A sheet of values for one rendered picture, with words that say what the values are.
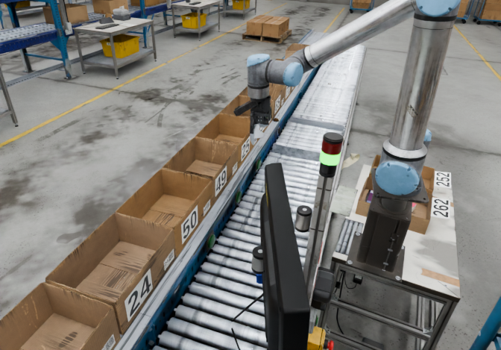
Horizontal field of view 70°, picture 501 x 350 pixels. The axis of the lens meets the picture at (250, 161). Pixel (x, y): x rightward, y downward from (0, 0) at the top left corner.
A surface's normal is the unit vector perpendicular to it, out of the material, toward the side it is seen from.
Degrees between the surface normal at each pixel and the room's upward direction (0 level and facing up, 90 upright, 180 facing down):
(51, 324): 0
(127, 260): 0
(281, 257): 14
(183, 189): 89
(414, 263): 0
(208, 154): 89
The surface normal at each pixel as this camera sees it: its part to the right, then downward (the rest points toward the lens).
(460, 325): 0.04, -0.86
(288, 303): -0.20, -0.84
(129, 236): -0.31, 0.47
